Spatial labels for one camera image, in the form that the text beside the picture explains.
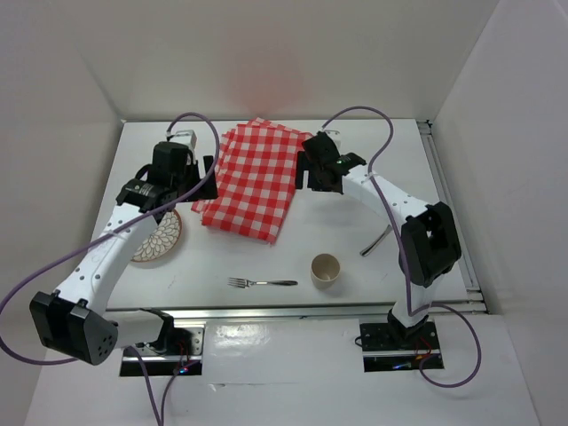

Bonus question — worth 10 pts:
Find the red white checkered cloth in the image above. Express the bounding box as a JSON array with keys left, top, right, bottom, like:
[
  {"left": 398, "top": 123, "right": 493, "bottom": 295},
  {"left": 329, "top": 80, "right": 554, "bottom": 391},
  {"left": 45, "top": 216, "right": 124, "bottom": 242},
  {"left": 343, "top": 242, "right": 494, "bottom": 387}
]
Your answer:
[{"left": 192, "top": 118, "right": 312, "bottom": 244}]

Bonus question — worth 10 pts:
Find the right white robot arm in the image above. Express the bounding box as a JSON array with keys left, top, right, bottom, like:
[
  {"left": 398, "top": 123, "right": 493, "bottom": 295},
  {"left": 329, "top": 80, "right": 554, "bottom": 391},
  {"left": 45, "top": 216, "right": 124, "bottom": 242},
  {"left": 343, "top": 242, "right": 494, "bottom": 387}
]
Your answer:
[{"left": 296, "top": 131, "right": 462, "bottom": 348}]

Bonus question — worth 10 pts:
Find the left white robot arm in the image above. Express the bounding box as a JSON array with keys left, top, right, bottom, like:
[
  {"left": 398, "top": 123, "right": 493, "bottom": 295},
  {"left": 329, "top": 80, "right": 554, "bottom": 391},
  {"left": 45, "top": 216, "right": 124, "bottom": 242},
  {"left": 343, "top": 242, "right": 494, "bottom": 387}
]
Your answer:
[{"left": 29, "top": 130, "right": 217, "bottom": 366}]

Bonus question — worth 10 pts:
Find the floral patterned plate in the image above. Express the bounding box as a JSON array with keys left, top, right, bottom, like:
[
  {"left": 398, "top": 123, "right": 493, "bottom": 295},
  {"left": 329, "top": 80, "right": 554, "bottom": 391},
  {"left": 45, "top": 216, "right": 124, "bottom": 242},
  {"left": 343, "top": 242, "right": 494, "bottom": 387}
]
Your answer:
[{"left": 131, "top": 210, "right": 183, "bottom": 263}]

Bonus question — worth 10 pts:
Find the silver knife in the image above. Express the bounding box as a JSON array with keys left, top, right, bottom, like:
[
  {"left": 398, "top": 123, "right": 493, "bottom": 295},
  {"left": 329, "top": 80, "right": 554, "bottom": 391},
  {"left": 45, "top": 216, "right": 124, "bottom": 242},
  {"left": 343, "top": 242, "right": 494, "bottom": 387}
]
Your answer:
[{"left": 359, "top": 225, "right": 392, "bottom": 256}]

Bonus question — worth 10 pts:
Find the beige paper cup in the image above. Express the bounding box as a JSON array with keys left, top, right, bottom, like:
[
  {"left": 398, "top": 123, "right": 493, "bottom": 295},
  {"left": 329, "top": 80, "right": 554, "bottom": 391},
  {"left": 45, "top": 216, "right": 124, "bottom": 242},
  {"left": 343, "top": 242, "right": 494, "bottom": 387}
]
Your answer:
[{"left": 311, "top": 253, "right": 341, "bottom": 290}]

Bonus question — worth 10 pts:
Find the silver fork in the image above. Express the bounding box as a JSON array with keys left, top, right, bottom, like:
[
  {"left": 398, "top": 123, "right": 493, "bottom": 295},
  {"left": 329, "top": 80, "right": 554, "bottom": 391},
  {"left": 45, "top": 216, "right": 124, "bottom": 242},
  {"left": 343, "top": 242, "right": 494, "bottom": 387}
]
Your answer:
[{"left": 227, "top": 277, "right": 298, "bottom": 288}]

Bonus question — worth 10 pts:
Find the aluminium rail right side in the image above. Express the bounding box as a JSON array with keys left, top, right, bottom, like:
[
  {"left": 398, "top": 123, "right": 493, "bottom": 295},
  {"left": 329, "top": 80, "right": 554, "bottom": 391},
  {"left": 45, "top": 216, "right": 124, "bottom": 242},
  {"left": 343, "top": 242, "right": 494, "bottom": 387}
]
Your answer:
[{"left": 416, "top": 121, "right": 488, "bottom": 313}]

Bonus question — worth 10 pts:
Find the aluminium rail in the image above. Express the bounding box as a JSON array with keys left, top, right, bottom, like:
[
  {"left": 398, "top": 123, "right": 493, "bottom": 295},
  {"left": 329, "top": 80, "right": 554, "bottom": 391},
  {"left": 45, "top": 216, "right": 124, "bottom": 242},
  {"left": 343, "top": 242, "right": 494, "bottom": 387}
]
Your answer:
[
  {"left": 163, "top": 300, "right": 488, "bottom": 320},
  {"left": 416, "top": 121, "right": 488, "bottom": 313}
]

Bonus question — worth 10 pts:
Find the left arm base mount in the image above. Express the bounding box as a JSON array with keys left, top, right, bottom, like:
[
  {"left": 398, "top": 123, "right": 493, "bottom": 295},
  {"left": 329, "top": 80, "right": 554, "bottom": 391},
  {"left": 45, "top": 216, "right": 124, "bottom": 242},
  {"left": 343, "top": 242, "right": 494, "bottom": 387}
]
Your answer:
[{"left": 133, "top": 310, "right": 205, "bottom": 376}]

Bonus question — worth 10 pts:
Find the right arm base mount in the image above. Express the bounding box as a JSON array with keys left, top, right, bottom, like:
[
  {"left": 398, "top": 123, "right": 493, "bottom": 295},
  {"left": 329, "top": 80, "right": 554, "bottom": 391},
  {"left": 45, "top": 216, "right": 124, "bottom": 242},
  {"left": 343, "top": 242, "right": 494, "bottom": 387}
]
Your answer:
[{"left": 354, "top": 321, "right": 444, "bottom": 373}]

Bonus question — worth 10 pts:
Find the aluminium rail front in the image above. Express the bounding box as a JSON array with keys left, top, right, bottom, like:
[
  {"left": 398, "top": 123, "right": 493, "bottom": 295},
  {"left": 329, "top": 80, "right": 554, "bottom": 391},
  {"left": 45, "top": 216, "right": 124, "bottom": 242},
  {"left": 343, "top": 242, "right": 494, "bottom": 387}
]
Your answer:
[{"left": 163, "top": 300, "right": 488, "bottom": 320}]

